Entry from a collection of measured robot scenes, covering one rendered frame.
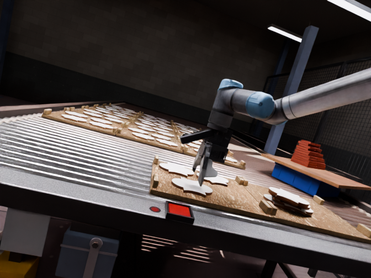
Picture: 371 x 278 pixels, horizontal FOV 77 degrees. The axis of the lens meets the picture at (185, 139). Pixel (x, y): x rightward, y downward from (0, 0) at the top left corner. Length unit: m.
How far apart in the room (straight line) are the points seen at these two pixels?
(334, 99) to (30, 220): 0.85
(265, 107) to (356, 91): 0.22
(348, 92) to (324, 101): 0.06
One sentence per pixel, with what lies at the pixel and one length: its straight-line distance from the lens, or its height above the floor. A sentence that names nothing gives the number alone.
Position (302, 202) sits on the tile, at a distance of 0.98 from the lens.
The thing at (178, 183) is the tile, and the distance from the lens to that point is 0.81.
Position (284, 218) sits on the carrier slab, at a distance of 0.90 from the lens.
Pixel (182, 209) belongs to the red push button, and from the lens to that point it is 0.68.
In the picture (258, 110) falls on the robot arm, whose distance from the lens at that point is 0.69.
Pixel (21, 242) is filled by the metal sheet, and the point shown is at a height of 0.76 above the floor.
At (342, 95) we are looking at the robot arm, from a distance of 0.75.
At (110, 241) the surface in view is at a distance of 0.67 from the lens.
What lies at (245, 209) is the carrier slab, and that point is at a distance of 0.83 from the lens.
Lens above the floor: 1.21
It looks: 8 degrees down
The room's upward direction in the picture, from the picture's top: 16 degrees clockwise
